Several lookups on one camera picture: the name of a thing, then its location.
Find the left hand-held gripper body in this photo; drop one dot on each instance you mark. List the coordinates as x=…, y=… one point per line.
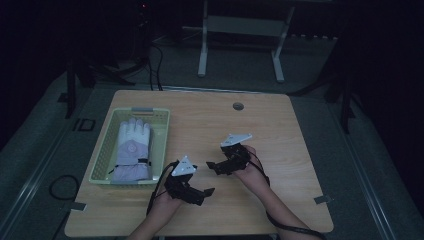
x=181, y=186

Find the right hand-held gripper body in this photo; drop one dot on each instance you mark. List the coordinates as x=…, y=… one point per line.
x=238, y=156

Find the pale green plastic basket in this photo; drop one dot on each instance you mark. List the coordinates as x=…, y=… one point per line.
x=160, y=133

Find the lilac and white ski glove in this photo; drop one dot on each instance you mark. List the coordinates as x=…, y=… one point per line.
x=133, y=150

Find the person's left hand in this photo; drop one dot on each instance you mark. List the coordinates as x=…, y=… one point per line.
x=163, y=206

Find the person's right hand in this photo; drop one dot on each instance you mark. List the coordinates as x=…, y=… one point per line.
x=255, y=178

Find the grey round desk grommet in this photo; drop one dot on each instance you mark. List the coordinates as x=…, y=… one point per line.
x=238, y=106

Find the grey tape strip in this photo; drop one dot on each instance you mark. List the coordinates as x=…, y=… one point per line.
x=77, y=206
x=323, y=199

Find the black metal stand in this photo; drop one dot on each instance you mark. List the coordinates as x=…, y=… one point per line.
x=71, y=86
x=346, y=106

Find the black floor bracket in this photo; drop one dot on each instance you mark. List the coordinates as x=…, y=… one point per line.
x=84, y=124

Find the white metal desk frame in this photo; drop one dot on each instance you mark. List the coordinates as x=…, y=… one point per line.
x=245, y=26

